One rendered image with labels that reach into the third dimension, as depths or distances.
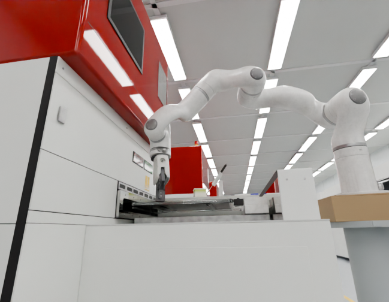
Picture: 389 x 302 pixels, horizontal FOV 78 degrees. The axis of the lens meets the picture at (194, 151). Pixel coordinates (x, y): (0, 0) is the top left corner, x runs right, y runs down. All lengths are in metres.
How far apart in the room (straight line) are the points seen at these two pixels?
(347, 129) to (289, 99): 0.25
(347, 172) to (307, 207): 0.40
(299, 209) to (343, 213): 0.30
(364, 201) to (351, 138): 0.25
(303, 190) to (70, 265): 0.63
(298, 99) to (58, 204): 0.93
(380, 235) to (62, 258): 0.96
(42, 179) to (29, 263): 0.17
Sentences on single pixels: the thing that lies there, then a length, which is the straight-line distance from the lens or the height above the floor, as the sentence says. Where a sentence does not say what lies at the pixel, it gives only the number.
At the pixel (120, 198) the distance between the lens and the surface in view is 0.90.
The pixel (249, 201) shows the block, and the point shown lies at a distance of 0.88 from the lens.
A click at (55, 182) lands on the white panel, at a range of 0.65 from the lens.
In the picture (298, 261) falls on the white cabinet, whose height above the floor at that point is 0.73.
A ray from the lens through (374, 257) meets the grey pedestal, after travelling 1.05.
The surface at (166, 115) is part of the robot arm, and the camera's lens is 0.92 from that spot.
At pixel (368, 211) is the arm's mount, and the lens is 1.02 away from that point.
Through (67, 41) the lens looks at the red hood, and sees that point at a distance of 0.74.
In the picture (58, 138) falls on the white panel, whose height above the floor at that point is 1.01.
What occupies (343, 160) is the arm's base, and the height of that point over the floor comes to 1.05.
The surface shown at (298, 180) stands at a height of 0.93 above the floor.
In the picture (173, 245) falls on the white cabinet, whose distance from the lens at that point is 0.66.
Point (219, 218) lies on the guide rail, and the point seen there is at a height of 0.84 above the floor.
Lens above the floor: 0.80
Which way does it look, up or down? 18 degrees up
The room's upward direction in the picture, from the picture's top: 1 degrees counter-clockwise
